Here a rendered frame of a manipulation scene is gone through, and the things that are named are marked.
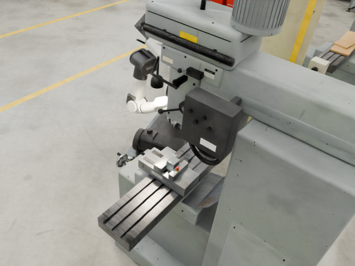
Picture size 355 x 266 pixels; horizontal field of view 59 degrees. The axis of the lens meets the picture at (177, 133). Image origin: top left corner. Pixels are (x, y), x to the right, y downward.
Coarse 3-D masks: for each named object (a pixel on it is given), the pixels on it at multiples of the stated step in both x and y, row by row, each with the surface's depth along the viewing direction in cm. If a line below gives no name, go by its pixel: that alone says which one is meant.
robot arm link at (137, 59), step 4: (136, 52) 194; (140, 52) 195; (132, 56) 193; (136, 56) 191; (140, 56) 190; (144, 56) 191; (132, 60) 194; (136, 60) 190; (140, 60) 189; (144, 60) 188; (136, 64) 191; (140, 64) 188; (136, 68) 192; (136, 72) 192; (140, 72) 192; (136, 76) 193; (140, 76) 193; (144, 76) 194
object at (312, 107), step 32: (256, 64) 127; (288, 64) 130; (224, 96) 136; (256, 96) 126; (288, 96) 117; (320, 96) 113; (352, 96) 114; (288, 128) 124; (320, 128) 115; (352, 128) 108; (352, 160) 114
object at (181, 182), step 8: (152, 152) 196; (160, 152) 197; (144, 160) 190; (152, 160) 191; (184, 160) 187; (144, 168) 192; (152, 168) 186; (184, 168) 185; (160, 176) 185; (168, 176) 182; (176, 176) 181; (184, 176) 183; (192, 176) 184; (168, 184) 184; (176, 184) 178; (184, 184) 179; (192, 184) 183; (176, 192) 182; (184, 192) 178
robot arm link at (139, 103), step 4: (136, 100) 202; (140, 100) 204; (144, 100) 207; (140, 104) 203; (144, 104) 200; (148, 104) 198; (152, 104) 196; (140, 108) 202; (144, 108) 199; (148, 108) 198; (152, 108) 196; (136, 112) 205; (140, 112) 204; (144, 112) 202; (148, 112) 201
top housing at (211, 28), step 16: (160, 0) 138; (176, 0) 140; (192, 0) 142; (160, 16) 134; (176, 16) 129; (192, 16) 126; (208, 16) 128; (224, 16) 129; (176, 32) 133; (192, 32) 128; (208, 32) 123; (224, 32) 119; (240, 32) 118; (176, 48) 137; (224, 48) 122; (240, 48) 122; (256, 48) 136; (224, 64) 126
